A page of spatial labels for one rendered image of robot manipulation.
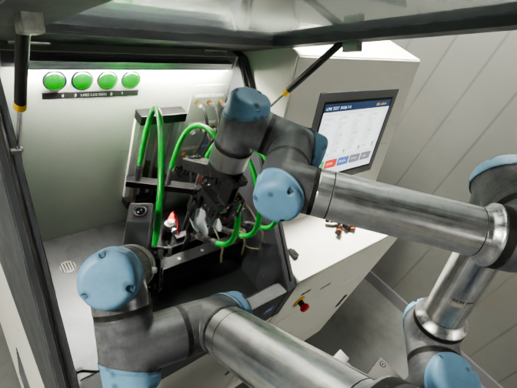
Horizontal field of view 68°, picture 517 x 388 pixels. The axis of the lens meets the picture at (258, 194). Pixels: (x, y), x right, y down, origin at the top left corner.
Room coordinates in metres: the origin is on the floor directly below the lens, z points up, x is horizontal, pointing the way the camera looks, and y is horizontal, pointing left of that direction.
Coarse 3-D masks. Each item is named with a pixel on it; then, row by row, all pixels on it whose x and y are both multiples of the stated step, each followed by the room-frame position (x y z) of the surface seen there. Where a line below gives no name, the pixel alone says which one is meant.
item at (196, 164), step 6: (192, 156) 0.66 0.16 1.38; (198, 156) 0.67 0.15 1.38; (186, 162) 0.64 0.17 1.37; (192, 162) 0.63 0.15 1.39; (198, 162) 0.62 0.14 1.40; (204, 162) 0.62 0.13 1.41; (186, 168) 0.64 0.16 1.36; (192, 168) 0.63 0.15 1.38; (198, 168) 0.62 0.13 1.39; (204, 168) 0.61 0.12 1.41; (204, 174) 0.60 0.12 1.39; (210, 174) 0.60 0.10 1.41
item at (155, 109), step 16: (160, 112) 0.70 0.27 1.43; (144, 128) 0.80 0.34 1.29; (160, 128) 0.65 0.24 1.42; (144, 144) 0.81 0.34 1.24; (160, 144) 0.61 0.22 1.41; (160, 160) 0.58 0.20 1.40; (160, 176) 0.56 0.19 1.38; (160, 192) 0.54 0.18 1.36; (160, 208) 0.52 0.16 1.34; (160, 224) 0.51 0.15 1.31
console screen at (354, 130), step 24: (336, 96) 1.20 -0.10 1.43; (360, 96) 1.31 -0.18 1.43; (384, 96) 1.44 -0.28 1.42; (336, 120) 1.22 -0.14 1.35; (360, 120) 1.33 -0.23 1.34; (384, 120) 1.47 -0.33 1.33; (336, 144) 1.24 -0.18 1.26; (360, 144) 1.36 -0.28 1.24; (336, 168) 1.26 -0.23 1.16; (360, 168) 1.40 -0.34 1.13
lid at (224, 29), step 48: (0, 0) 0.35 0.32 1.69; (48, 0) 0.35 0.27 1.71; (96, 0) 0.37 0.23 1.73; (144, 0) 0.47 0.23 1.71; (192, 0) 0.49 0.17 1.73; (240, 0) 0.51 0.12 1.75; (288, 0) 0.53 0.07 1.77; (336, 0) 0.54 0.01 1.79; (384, 0) 0.56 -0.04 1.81; (432, 0) 0.58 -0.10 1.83; (480, 0) 0.60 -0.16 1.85; (192, 48) 1.01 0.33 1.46; (240, 48) 1.06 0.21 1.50
